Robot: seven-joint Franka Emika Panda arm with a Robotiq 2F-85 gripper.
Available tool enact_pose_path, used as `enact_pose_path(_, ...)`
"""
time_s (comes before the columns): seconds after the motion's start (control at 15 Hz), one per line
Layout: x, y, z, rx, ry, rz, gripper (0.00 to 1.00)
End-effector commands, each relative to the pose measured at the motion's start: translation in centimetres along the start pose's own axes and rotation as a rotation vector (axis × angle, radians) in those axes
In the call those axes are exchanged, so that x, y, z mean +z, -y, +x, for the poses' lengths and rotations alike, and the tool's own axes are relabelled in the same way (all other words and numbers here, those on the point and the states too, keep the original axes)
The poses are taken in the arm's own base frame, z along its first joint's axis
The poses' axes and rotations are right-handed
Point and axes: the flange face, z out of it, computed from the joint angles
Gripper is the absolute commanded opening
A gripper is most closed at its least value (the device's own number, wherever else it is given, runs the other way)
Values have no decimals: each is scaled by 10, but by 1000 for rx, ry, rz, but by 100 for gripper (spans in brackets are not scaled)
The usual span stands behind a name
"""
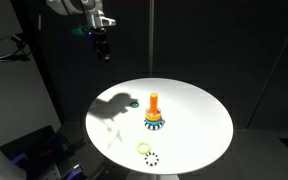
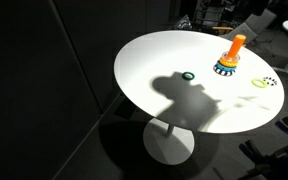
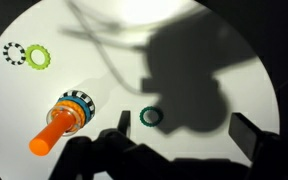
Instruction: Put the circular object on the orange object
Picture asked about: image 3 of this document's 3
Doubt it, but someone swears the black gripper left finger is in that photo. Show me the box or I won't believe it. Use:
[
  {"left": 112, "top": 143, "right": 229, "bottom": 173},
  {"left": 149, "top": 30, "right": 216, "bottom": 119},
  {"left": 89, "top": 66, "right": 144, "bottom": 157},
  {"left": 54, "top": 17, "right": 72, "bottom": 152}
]
[{"left": 48, "top": 110, "right": 172, "bottom": 180}]

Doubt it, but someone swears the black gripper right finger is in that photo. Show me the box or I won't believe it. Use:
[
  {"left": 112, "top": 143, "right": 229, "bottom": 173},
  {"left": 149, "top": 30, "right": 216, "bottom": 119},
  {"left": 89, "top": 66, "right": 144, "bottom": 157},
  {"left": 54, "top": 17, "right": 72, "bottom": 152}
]
[{"left": 228, "top": 112, "right": 288, "bottom": 180}]

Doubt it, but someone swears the dark green toothed ring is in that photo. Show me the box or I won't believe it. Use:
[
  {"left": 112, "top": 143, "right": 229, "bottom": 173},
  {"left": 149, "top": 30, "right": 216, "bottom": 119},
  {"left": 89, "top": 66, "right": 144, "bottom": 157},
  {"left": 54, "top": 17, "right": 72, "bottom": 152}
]
[{"left": 139, "top": 105, "right": 164, "bottom": 128}]

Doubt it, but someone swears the orange stacking peg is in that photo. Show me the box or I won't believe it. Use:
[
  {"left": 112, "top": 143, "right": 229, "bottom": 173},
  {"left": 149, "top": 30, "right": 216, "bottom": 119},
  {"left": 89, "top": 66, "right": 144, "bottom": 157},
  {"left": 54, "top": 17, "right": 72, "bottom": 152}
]
[{"left": 28, "top": 109, "right": 77, "bottom": 157}]

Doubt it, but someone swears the orange beaded ring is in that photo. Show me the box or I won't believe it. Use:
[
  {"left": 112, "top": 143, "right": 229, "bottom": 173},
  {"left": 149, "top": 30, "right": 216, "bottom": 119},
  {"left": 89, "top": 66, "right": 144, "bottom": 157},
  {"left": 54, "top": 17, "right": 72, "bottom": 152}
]
[{"left": 52, "top": 101, "right": 85, "bottom": 129}]

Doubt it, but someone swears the blue toothed ring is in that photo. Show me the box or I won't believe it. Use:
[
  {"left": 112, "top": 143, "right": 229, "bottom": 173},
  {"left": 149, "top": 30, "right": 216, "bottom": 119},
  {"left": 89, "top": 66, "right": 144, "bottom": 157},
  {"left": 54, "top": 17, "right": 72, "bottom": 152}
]
[{"left": 57, "top": 95, "right": 95, "bottom": 126}]

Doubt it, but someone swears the clear plastic ring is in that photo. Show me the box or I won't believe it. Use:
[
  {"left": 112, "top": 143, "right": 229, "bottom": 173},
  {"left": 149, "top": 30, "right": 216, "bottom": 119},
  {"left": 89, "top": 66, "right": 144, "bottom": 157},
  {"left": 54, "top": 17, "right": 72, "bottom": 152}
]
[{"left": 46, "top": 105, "right": 82, "bottom": 138}]

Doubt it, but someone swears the lime green toothed ring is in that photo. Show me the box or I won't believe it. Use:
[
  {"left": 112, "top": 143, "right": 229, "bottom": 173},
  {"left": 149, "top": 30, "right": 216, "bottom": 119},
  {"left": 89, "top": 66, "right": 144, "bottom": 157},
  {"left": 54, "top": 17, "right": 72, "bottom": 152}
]
[{"left": 24, "top": 44, "right": 52, "bottom": 71}]

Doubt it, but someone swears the small black white striped ring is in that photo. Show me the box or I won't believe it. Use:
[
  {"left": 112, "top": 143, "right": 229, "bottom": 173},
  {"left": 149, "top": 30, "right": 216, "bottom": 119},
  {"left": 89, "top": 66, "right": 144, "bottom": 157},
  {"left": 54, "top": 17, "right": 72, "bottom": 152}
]
[{"left": 2, "top": 41, "right": 27, "bottom": 66}]

